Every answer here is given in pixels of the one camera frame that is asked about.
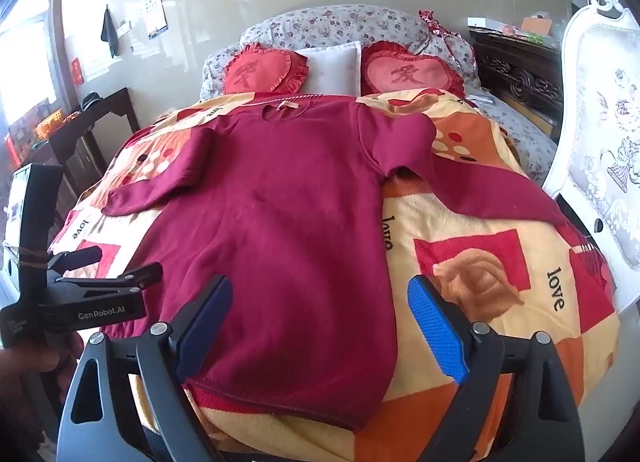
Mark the red printed box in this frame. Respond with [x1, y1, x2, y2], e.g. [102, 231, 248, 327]
[7, 102, 51, 163]

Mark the maroon sweater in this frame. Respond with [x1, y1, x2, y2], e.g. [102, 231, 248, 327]
[101, 94, 581, 432]

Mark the dark hanging cloth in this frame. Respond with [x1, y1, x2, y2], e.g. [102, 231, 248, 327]
[101, 6, 122, 58]

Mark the white pillow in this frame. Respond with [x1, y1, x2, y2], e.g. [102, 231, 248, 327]
[294, 40, 362, 95]

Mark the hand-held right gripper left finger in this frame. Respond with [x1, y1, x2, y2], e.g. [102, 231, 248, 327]
[57, 274, 235, 462]

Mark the red shiny wrapped bundle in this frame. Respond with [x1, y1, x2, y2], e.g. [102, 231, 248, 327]
[417, 9, 473, 72]

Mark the floral bed sheet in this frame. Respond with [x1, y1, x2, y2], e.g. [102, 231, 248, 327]
[467, 94, 558, 185]

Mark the dark carved wooden cabinet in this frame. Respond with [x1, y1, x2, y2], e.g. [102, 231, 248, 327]
[470, 26, 563, 143]

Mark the dark wooden table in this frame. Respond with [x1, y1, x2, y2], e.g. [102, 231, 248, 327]
[47, 86, 141, 197]

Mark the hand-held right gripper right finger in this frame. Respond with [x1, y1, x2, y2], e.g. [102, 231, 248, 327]
[406, 274, 586, 462]

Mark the red heart pillow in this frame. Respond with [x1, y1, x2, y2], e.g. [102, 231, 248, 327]
[223, 42, 309, 95]
[360, 40, 466, 95]

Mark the pile of colourful small things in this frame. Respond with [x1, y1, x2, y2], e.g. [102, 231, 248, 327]
[502, 24, 561, 45]

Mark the window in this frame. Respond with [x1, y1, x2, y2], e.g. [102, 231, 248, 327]
[0, 0, 63, 133]

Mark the orange box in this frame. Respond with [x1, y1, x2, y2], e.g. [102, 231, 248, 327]
[521, 16, 553, 35]

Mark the eye chart poster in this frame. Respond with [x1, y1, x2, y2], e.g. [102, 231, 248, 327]
[141, 0, 168, 40]

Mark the orange basket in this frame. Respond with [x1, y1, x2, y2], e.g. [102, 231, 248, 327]
[36, 109, 63, 139]

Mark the person's left hand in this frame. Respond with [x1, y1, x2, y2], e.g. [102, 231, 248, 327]
[0, 331, 86, 378]

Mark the printed orange red blanket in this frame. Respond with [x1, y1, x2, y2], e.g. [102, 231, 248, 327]
[47, 89, 621, 462]

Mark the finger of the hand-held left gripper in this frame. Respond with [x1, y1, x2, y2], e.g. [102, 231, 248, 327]
[47, 246, 103, 273]
[50, 262, 164, 300]

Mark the white ornate chair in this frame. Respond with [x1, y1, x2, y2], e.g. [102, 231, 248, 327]
[542, 0, 640, 313]

